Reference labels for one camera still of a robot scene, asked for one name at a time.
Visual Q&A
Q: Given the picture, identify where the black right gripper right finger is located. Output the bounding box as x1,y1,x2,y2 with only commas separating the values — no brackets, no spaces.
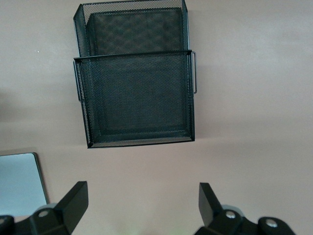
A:
194,182,296,235

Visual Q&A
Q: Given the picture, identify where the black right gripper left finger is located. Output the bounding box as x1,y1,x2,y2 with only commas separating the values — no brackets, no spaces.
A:
0,181,89,235

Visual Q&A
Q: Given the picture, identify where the silver closed laptop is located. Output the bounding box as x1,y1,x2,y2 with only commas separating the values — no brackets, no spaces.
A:
0,152,49,217

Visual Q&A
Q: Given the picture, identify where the black mesh two-tier tray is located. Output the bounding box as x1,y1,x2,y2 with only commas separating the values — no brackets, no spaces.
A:
72,0,198,149

